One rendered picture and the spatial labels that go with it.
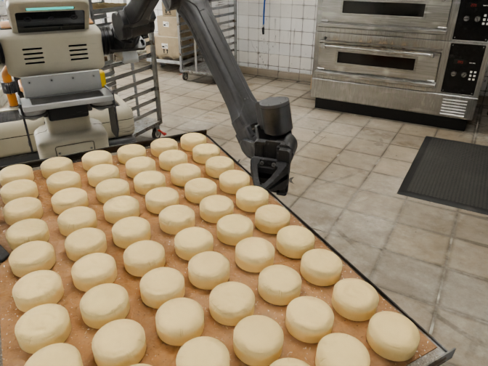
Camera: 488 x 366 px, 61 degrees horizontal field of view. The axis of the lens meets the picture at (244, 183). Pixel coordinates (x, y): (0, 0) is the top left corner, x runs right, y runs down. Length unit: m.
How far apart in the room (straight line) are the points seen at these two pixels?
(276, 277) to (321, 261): 0.06
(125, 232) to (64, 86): 0.88
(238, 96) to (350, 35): 3.36
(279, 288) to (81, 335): 0.21
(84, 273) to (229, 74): 0.53
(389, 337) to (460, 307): 1.65
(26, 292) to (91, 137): 1.01
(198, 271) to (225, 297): 0.05
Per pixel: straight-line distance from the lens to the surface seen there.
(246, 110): 0.87
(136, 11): 1.23
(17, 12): 1.33
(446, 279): 2.24
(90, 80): 1.40
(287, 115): 0.79
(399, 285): 2.12
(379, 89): 4.20
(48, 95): 1.40
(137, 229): 0.57
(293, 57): 5.54
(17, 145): 1.74
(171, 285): 0.48
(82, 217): 0.61
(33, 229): 0.61
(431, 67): 4.06
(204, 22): 0.93
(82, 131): 1.49
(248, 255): 0.52
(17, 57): 1.39
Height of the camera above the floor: 1.32
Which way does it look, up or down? 28 degrees down
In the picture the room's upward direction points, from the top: straight up
